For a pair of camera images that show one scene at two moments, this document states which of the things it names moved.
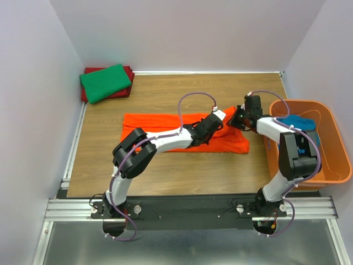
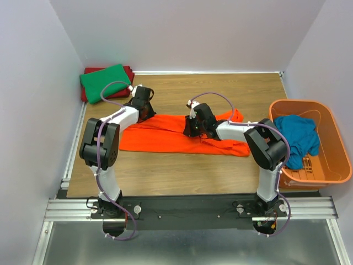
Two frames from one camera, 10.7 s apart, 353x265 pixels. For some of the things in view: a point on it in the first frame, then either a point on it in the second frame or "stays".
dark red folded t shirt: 126,92 stays
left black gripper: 207,141 -> 150,114
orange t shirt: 226,139 stays
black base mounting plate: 187,212 stays
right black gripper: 232,121 -> 187,131
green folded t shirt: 103,82 stays
